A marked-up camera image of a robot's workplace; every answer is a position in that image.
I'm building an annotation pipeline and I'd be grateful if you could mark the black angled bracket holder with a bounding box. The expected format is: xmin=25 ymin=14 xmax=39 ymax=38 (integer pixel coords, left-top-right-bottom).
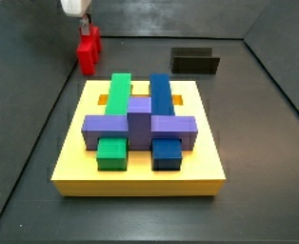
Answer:
xmin=171 ymin=48 xmax=220 ymax=74

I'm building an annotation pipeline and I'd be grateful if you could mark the purple cross-shaped block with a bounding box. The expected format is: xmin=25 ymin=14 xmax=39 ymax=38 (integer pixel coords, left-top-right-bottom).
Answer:
xmin=82 ymin=97 xmax=199 ymax=151

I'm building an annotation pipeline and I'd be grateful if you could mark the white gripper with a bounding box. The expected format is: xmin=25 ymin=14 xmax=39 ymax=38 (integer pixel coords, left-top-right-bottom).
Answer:
xmin=61 ymin=0 xmax=92 ymax=35

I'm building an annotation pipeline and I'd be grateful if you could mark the blue long block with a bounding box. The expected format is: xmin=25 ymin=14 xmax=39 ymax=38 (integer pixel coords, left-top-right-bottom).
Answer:
xmin=150 ymin=74 xmax=183 ymax=171

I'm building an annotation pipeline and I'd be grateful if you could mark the yellow base board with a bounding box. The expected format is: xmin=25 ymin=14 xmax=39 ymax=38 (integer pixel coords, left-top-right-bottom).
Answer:
xmin=52 ymin=80 xmax=227 ymax=196

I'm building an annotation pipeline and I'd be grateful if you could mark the red cross-shaped block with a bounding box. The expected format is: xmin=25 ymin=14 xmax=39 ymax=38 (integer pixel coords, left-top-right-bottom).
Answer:
xmin=76 ymin=25 xmax=102 ymax=75

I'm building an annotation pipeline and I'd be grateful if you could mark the green long block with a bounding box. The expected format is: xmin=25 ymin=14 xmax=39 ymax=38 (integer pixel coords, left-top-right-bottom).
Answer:
xmin=96 ymin=73 xmax=131 ymax=171

